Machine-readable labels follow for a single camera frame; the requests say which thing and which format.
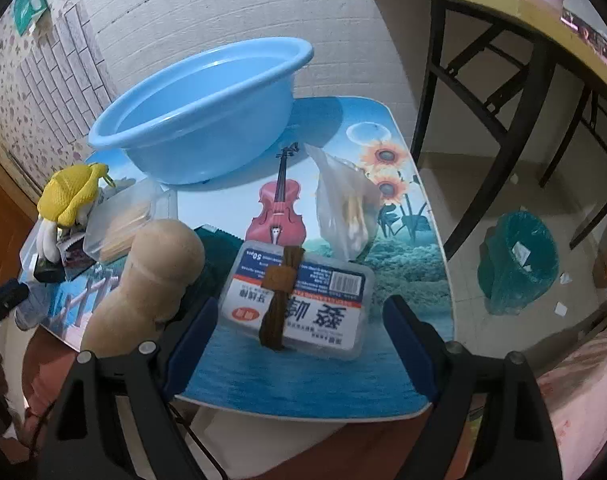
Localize blue plastic basin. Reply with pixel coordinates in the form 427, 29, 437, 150
88, 37, 315, 187

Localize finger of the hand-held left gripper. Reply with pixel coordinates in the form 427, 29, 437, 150
0, 280, 30, 332

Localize green trash bin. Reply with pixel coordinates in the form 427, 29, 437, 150
477, 211, 559, 316

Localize grey blue cloth item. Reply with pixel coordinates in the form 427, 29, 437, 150
14, 285, 55, 331

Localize dark green packet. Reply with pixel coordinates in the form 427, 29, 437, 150
186, 225, 247, 311

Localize wooden folding table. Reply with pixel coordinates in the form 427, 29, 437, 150
367, 0, 607, 261

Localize clear labelled floss box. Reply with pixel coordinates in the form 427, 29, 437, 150
220, 241, 375, 362

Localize clear plastic toothpick box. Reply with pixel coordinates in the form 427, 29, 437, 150
82, 180, 179, 263

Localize small dark sachet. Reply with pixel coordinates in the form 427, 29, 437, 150
56, 235, 92, 281

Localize pink floral blanket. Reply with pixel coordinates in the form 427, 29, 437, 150
533, 305, 607, 480

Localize brown cord bundle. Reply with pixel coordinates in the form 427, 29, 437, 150
258, 245, 307, 352

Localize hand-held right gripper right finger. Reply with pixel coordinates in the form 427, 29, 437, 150
382, 294, 567, 480

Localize clear bag of cotton swabs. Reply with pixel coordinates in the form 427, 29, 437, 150
303, 142, 384, 263

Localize teal hanging wall bag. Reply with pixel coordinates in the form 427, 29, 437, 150
12, 0, 49, 37

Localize tan toy figure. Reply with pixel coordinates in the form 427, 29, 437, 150
80, 220, 207, 361

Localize small printed table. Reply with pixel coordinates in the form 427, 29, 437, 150
16, 97, 457, 418

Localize colourful packet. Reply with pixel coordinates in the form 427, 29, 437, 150
561, 9, 607, 71

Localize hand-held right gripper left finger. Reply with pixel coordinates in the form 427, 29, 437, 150
36, 295, 224, 480

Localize small black item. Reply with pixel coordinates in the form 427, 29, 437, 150
34, 257, 64, 283

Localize yellow plush toy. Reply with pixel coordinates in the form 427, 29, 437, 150
36, 162, 117, 267

